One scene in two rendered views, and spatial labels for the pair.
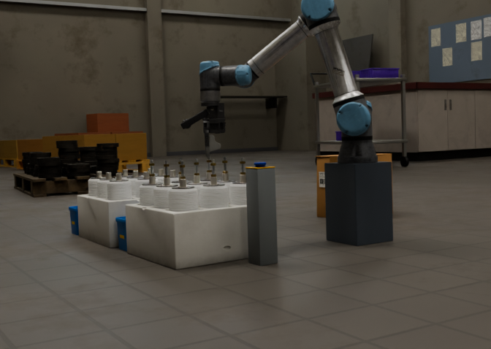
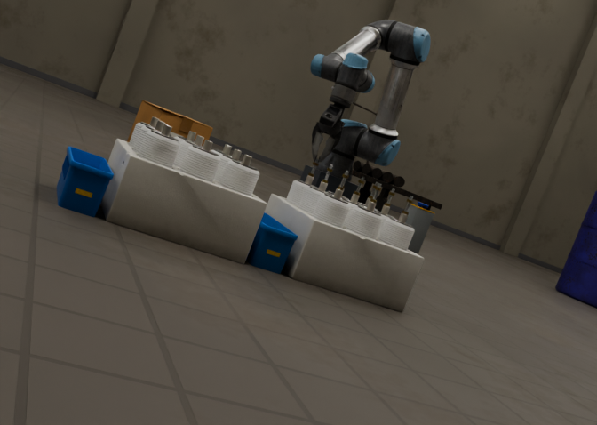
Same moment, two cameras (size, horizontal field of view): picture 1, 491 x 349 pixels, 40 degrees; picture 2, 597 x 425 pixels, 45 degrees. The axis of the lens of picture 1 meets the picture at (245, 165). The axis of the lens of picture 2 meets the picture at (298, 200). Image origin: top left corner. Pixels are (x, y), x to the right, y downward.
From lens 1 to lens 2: 326 cm
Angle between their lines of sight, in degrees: 80
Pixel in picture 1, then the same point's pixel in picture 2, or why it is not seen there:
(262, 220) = not seen: hidden behind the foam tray
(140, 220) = (348, 248)
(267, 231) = not seen: hidden behind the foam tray
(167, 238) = (401, 279)
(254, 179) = (426, 222)
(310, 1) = (425, 43)
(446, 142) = not seen: outside the picture
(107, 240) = (242, 253)
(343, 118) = (391, 152)
